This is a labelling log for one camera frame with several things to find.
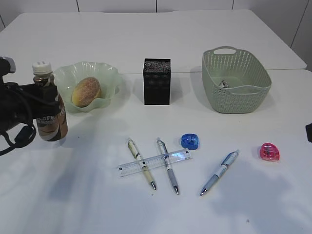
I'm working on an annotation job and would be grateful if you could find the green wavy glass plate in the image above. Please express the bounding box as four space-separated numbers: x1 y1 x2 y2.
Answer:
54 61 122 113

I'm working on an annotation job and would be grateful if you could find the blue pencil sharpener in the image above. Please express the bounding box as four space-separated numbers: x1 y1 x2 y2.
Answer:
180 133 199 150

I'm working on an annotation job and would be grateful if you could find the blue white pen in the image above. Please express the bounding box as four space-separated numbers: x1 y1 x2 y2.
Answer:
199 150 240 196

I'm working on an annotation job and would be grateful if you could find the green woven plastic basket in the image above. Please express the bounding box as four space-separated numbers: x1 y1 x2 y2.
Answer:
202 46 272 114

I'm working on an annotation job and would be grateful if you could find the clear plastic ruler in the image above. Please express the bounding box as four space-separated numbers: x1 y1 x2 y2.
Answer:
116 149 192 177

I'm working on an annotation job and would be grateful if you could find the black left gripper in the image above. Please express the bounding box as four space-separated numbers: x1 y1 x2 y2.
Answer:
0 82 60 132

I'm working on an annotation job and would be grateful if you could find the sugared bread bun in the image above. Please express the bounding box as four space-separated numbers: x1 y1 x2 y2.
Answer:
71 77 101 107

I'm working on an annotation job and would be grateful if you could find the pink pencil sharpener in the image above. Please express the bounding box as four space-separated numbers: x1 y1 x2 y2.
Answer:
259 142 280 161

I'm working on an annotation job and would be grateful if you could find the black mesh pen holder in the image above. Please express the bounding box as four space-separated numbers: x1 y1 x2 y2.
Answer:
143 58 171 105

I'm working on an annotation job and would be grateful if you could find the grey grip white pen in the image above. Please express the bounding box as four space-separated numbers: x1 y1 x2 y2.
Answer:
156 138 179 195

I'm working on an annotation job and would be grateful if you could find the cream barrel pen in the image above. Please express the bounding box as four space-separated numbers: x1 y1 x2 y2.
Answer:
127 138 156 191

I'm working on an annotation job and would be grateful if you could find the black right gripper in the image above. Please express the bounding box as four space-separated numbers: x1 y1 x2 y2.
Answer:
305 124 312 143

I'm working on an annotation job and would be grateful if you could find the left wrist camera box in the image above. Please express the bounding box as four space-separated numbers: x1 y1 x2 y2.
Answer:
0 56 16 84

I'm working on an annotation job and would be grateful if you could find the small paper ball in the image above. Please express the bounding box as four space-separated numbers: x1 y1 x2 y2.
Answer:
219 80 229 88

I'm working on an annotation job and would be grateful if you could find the brown Nescafe coffee bottle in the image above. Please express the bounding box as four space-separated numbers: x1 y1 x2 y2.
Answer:
32 61 68 141

